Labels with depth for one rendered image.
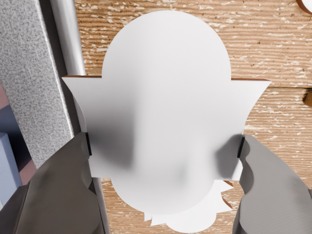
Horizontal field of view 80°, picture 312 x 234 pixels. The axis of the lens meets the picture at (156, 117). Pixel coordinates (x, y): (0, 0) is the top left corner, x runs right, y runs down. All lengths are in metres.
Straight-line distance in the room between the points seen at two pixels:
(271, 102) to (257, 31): 0.09
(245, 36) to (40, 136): 0.32
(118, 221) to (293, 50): 0.39
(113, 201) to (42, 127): 0.17
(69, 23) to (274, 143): 0.31
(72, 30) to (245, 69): 0.21
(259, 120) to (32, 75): 0.31
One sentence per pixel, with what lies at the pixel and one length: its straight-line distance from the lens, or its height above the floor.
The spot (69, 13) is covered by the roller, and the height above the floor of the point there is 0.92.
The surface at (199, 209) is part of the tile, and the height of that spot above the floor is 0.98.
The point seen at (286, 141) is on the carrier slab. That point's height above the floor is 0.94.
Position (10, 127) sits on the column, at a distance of 0.63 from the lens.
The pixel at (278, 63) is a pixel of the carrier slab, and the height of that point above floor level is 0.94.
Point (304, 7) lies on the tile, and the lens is 0.26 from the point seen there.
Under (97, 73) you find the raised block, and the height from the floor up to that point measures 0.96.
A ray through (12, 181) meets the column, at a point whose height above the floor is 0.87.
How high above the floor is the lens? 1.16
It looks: 63 degrees down
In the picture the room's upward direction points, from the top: 178 degrees counter-clockwise
